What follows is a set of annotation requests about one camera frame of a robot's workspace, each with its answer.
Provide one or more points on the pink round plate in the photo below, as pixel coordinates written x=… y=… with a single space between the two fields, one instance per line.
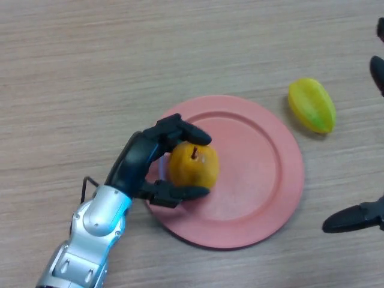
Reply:
x=255 y=180

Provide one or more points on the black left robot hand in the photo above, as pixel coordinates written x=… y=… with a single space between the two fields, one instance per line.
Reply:
x=135 y=162

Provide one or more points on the yellow green starfruit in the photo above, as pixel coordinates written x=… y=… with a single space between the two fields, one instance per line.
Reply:
x=312 y=105

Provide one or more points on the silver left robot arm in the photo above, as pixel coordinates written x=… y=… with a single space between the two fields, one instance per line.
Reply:
x=99 y=216

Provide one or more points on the yellow orange pear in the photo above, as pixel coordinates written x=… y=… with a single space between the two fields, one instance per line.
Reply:
x=195 y=171

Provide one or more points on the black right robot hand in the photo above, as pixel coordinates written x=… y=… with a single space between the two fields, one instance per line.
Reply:
x=354 y=219

